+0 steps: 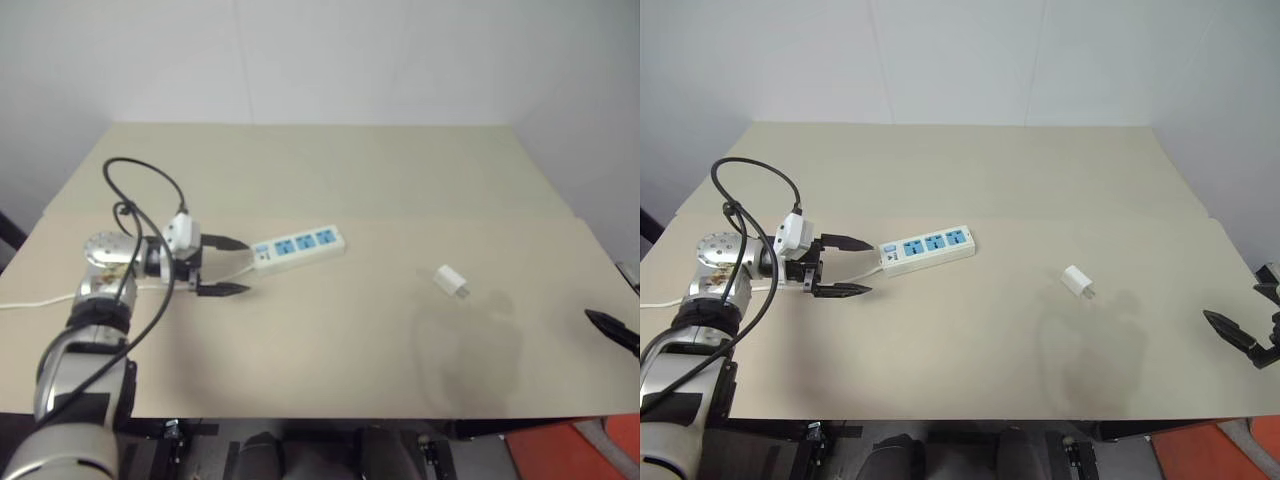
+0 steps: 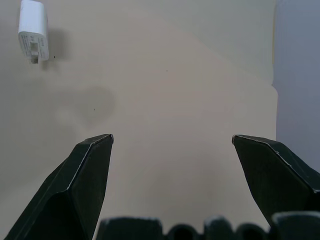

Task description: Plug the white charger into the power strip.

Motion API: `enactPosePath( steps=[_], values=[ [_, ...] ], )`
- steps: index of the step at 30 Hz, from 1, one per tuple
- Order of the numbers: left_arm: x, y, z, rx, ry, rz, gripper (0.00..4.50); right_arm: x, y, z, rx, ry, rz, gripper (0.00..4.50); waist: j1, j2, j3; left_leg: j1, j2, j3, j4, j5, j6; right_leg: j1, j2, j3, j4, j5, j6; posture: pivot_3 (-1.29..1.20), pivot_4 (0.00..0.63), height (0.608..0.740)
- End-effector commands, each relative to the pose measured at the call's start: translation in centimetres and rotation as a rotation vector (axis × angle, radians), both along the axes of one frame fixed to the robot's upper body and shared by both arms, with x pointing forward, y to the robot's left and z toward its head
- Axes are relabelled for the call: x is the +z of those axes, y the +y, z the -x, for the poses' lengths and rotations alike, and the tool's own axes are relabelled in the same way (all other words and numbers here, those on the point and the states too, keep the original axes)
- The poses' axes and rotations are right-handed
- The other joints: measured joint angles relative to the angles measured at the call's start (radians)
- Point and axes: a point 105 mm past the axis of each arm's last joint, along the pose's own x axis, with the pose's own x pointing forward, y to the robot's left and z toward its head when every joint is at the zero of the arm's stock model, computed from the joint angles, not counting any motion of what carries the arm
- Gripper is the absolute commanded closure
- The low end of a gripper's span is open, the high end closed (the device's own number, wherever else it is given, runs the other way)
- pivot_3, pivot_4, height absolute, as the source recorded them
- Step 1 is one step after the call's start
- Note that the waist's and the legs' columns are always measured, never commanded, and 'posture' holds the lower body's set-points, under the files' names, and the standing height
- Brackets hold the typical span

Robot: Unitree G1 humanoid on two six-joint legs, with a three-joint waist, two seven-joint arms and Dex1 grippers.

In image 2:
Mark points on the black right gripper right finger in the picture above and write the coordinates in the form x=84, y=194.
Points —
x=272, y=180

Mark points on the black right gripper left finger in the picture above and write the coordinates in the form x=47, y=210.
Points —
x=75, y=190

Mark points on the white plug adapter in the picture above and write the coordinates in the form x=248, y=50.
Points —
x=32, y=27

